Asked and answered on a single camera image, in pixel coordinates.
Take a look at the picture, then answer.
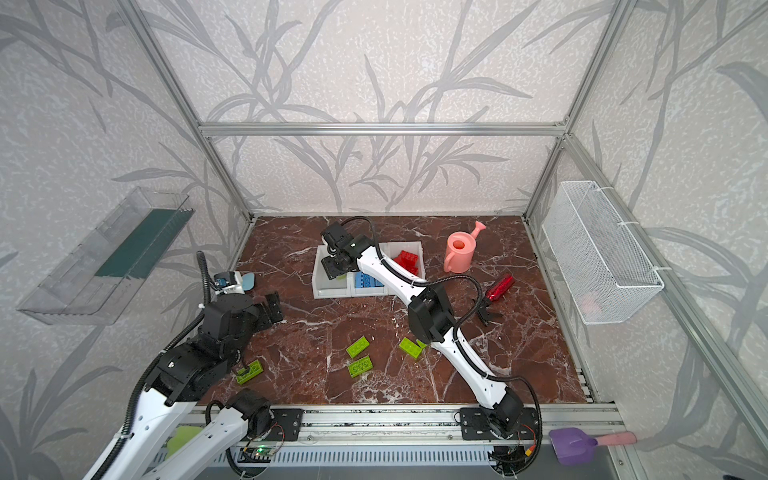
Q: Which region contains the blue lego brick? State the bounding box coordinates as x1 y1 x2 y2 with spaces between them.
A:
355 272 383 289

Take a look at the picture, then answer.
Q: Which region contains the green lego brick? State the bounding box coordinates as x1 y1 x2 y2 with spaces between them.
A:
346 336 370 359
347 356 373 378
235 360 263 385
399 338 424 360

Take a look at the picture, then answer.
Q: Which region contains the red lego brick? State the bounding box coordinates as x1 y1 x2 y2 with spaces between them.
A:
399 250 419 264
393 256 418 275

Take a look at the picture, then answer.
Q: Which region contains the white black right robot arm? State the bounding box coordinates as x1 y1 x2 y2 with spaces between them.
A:
321 216 543 440

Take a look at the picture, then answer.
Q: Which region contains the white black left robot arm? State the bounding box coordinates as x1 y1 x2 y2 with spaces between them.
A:
85 252 284 479

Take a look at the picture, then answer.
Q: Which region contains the light blue toy trowel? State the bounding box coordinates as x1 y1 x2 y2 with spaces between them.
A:
240 272 256 292

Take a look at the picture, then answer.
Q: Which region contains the white right sorting bin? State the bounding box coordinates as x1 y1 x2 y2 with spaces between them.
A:
381 241 425 279

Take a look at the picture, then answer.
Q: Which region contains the white middle sorting bin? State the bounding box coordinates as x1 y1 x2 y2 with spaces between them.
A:
347 271 389 297

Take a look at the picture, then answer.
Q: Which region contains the pink toy watering can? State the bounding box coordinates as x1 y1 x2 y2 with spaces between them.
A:
443 221 486 274

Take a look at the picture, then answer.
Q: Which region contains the green toy spade wooden handle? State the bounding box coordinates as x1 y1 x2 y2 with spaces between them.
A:
166 425 203 458

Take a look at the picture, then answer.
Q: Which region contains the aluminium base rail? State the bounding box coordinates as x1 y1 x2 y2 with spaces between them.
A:
268 404 626 447

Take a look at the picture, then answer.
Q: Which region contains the red handled tool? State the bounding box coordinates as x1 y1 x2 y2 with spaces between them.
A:
484 275 515 303

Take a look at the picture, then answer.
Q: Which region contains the clear wall shelf green mat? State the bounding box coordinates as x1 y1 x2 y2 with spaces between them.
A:
17 187 194 326

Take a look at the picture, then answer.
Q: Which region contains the white wire wall basket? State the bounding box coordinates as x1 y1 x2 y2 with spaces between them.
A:
542 180 664 325

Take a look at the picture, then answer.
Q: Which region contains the purple toy shovel pink handle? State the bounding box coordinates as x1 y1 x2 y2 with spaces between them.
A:
549 427 637 466

